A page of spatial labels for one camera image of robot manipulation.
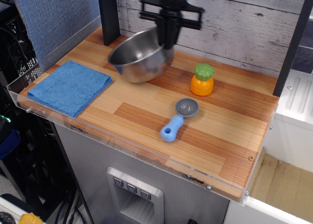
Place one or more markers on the yellow object bottom left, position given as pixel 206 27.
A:
pixel 30 218

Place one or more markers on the silver toy fridge cabinet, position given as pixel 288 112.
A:
pixel 183 201

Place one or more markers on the blue fabric panel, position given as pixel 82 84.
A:
pixel 55 27

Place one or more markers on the clear acrylic guard rail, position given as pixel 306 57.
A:
pixel 216 149

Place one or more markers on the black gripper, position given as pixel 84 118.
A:
pixel 169 19

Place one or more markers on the blue folded cloth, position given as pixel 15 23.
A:
pixel 70 88

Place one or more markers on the stainless steel pot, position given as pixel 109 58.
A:
pixel 140 58

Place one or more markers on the black vertical post left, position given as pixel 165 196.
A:
pixel 109 20

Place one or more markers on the grey ice dispenser panel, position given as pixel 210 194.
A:
pixel 135 201

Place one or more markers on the orange green carrot shaker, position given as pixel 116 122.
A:
pixel 202 82

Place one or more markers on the blue grey toy scoop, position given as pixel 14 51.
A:
pixel 185 108

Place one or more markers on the black vertical post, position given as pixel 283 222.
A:
pixel 293 47
pixel 109 20

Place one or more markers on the white toy sink unit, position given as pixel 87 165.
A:
pixel 281 186

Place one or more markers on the black vertical post right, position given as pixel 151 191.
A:
pixel 293 47

